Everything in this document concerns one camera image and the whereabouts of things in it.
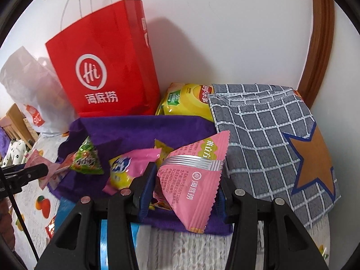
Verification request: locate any small red snack packet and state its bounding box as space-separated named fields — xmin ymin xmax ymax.
xmin=45 ymin=215 xmax=57 ymax=238

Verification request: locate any yellow and red snack packet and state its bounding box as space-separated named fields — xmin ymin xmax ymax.
xmin=153 ymin=139 xmax=176 ymax=162

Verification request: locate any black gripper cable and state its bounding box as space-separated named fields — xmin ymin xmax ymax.
xmin=0 ymin=170 xmax=40 ymax=261

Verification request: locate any red paper bag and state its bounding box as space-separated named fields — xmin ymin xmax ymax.
xmin=45 ymin=0 xmax=161 ymax=119

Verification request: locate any large pink triangular snack packet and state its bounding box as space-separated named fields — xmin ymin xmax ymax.
xmin=156 ymin=131 xmax=231 ymax=234

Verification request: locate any green triangular snack packet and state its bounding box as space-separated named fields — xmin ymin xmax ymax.
xmin=69 ymin=136 xmax=104 ymax=175

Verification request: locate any pink and yellow snack packet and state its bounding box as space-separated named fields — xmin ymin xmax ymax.
xmin=103 ymin=148 xmax=161 ymax=194

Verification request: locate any blue tissue pack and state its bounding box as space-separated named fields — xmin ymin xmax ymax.
xmin=53 ymin=197 xmax=141 ymax=270

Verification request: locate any yellow chips bag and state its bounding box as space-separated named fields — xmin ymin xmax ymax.
xmin=155 ymin=82 xmax=216 ymax=123

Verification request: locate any fruit print tablecloth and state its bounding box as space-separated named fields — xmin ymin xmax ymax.
xmin=8 ymin=129 xmax=331 ymax=270

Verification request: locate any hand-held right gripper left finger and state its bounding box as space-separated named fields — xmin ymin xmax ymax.
xmin=34 ymin=162 xmax=158 ymax=270

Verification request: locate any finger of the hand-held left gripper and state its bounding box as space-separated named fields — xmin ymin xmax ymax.
xmin=0 ymin=163 xmax=49 ymax=187

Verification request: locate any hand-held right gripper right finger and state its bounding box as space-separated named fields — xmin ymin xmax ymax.
xmin=218 ymin=174 xmax=329 ymax=270

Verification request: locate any white and pink snack packet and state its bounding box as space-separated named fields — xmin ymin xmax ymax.
xmin=39 ymin=163 xmax=69 ymax=190

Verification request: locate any floral white pillow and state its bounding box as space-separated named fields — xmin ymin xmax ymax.
xmin=0 ymin=139 xmax=29 ymax=170

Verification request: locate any small pink snack packet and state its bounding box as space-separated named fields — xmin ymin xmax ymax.
xmin=26 ymin=149 xmax=50 ymax=170

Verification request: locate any white plastic shopping bag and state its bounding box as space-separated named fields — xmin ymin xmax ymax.
xmin=0 ymin=46 xmax=79 ymax=135

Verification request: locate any purple towel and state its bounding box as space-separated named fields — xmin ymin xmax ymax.
xmin=48 ymin=115 xmax=234 ymax=235

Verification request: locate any grey checked cloth with star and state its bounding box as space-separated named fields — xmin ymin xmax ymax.
xmin=208 ymin=84 xmax=342 ymax=230

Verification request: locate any pink strawberry snack packet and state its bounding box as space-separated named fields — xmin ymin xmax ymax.
xmin=58 ymin=153 xmax=75 ymax=173

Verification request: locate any wooden bed headboard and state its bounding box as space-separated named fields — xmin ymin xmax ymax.
xmin=0 ymin=104 xmax=38 ymax=147

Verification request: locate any brown wooden door frame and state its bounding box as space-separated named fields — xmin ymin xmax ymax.
xmin=298 ymin=0 xmax=335 ymax=110

